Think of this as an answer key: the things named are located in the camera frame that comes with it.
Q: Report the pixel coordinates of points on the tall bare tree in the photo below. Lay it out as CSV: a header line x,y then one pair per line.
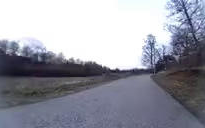
x,y
149,51

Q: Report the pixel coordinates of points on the flat dry grass field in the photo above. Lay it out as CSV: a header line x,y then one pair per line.
x,y
33,87

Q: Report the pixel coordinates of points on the dry grass bank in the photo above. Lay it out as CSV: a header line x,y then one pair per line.
x,y
190,86

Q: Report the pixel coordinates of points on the brown bushes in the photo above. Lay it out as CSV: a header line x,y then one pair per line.
x,y
193,58

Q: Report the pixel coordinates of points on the grey asphalt road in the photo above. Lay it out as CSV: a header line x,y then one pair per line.
x,y
123,103

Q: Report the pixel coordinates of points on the large bare tree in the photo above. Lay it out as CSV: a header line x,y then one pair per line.
x,y
190,23

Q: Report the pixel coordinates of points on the dark hedge with trees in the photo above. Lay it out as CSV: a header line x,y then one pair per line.
x,y
40,66

